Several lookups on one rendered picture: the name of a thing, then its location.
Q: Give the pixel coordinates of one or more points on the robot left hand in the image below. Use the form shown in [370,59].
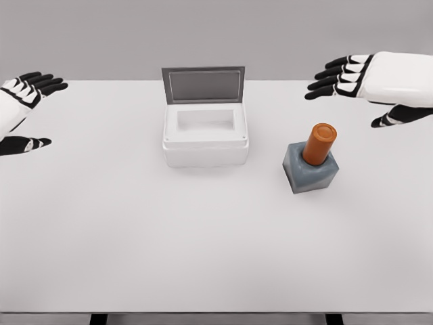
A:
[10,105]

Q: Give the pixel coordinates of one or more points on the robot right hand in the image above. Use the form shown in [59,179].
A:
[392,78]

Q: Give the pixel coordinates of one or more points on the grey bottle with orange cap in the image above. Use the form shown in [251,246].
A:
[309,162]

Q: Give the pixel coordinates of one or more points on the white box with grey lid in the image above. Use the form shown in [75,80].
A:
[204,127]

